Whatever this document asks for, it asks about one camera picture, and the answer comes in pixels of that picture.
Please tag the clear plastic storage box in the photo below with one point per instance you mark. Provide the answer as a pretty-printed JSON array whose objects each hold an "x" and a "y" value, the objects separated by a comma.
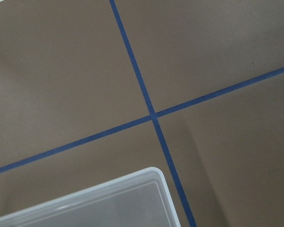
[{"x": 139, "y": 199}]

